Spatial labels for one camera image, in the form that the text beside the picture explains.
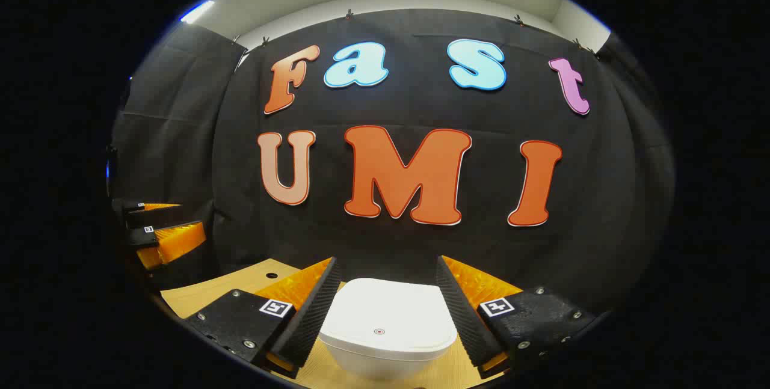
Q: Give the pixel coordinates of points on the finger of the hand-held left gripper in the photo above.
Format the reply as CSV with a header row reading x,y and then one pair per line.
x,y
141,237
156,217

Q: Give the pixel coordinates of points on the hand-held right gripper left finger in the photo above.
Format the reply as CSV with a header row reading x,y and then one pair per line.
x,y
319,311

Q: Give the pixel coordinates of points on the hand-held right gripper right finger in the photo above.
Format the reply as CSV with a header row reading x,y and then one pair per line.
x,y
460,311

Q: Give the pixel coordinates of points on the white desktop garbage bin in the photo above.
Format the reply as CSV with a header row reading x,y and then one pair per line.
x,y
385,311

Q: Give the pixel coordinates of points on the wooden desktop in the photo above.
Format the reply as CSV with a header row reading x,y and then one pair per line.
x,y
198,299

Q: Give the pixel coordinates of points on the ceiling light strip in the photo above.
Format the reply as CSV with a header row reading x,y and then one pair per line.
x,y
197,11

